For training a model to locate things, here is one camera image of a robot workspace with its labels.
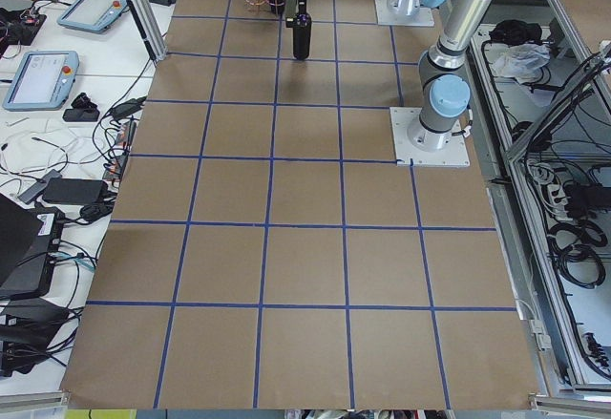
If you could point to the blue teach pendant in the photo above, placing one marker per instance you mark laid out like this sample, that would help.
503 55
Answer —
43 81
94 16

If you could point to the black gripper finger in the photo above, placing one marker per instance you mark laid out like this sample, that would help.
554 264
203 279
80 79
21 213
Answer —
290 12

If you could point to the blue teach pendant near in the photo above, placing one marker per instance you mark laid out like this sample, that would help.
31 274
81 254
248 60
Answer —
43 81

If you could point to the black laptop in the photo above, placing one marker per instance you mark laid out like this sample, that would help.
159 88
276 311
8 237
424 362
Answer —
29 238

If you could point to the blue teach pendant far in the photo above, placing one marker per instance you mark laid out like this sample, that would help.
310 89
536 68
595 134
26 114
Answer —
94 16

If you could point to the dark glass wine bottle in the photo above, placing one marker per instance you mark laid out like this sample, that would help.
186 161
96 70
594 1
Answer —
302 25

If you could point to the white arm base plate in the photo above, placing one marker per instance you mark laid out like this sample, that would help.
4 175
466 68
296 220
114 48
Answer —
422 19
414 145

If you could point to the aluminium frame post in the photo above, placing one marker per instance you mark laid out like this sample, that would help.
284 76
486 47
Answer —
148 29

